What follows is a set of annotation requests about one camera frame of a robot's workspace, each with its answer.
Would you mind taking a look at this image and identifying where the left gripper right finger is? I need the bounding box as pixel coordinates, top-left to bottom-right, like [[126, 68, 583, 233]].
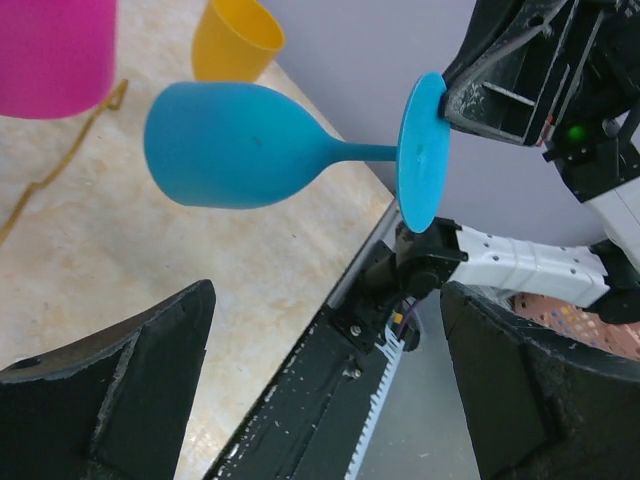
[[440, 282, 639, 479]]

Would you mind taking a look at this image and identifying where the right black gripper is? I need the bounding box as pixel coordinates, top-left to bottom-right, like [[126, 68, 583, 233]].
[[442, 0, 640, 161]]

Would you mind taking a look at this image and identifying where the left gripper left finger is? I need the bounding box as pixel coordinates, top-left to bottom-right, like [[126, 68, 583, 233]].
[[1, 280, 216, 479]]

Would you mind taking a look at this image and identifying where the orange wine glass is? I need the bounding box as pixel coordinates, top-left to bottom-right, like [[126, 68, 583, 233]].
[[191, 0, 286, 82]]

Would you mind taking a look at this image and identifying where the blue wine glass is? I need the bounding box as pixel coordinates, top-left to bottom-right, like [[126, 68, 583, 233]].
[[143, 73, 451, 233]]

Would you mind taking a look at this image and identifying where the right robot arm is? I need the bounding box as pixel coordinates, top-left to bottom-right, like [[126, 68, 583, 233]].
[[361, 1, 639, 266]]

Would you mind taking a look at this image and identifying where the magenta wine glass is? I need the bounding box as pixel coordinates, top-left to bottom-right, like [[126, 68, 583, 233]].
[[1, 0, 118, 119]]

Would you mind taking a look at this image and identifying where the gold wire glass rack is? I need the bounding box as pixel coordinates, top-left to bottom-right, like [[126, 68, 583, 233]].
[[1, 79, 129, 244]]

